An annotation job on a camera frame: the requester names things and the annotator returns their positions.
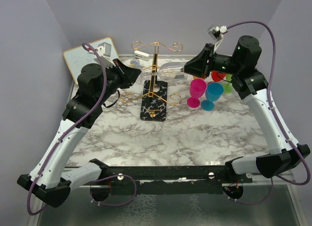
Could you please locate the clear wine glass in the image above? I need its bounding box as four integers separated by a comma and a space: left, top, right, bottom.
136, 62, 188, 84

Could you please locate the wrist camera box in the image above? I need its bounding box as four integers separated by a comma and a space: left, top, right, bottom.
208, 25, 228, 53
94, 42, 115, 68

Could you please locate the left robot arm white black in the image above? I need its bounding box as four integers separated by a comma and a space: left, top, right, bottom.
17, 59, 141, 207

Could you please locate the small clear plastic cup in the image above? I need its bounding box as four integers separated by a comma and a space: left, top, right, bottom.
130, 59, 140, 68

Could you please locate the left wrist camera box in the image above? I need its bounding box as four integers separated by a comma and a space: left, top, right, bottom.
94, 42, 115, 68

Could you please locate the blue wine glass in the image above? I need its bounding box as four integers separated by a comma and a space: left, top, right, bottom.
201, 82, 224, 111

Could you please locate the gold wire glass rack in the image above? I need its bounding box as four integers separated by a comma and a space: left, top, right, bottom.
120, 41, 183, 122

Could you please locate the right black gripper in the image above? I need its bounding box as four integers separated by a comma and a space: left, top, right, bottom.
179, 43, 241, 79

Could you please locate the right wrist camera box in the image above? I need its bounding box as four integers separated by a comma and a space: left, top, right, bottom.
208, 25, 228, 53

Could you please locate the white whiteboard eraser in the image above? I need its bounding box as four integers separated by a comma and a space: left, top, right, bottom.
134, 50, 150, 61

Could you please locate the magenta wine glass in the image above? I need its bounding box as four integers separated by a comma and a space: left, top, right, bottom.
187, 78, 207, 108

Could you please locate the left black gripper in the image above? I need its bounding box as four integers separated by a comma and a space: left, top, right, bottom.
97, 58, 142, 105

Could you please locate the red wine glass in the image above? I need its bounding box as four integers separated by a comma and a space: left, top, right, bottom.
211, 71, 226, 82

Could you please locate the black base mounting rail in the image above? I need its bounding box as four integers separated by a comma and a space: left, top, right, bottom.
90, 159, 252, 195

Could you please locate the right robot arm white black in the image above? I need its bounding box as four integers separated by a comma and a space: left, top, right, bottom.
184, 36, 311, 183

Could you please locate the green wine glass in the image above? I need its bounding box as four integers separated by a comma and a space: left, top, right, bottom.
222, 74, 234, 94

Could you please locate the orange wine glass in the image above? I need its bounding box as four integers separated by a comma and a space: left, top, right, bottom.
193, 76, 205, 80

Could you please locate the gold framed whiteboard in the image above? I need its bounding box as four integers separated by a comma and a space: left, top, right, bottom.
63, 37, 119, 85

